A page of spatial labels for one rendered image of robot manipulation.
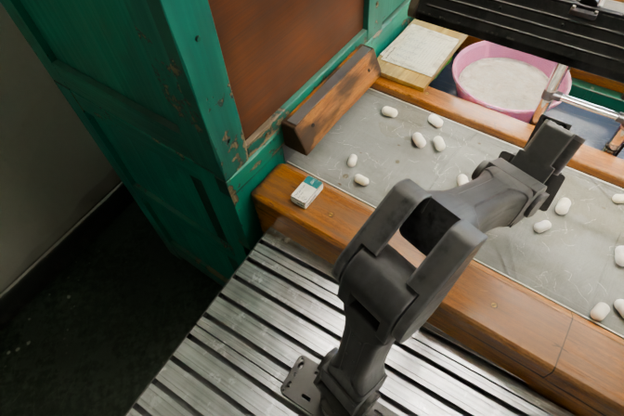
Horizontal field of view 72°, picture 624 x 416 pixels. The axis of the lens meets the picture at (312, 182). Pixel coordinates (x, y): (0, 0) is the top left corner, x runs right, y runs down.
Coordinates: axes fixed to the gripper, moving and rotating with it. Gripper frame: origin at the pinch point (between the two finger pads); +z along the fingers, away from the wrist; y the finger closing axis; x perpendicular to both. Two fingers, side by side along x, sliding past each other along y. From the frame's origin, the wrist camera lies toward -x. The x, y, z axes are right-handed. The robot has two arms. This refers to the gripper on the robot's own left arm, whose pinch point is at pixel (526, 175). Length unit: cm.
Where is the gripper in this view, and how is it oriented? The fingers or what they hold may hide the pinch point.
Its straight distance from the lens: 86.3
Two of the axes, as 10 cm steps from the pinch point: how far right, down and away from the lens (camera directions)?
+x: -3.3, 8.9, 3.0
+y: -8.1, -4.3, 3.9
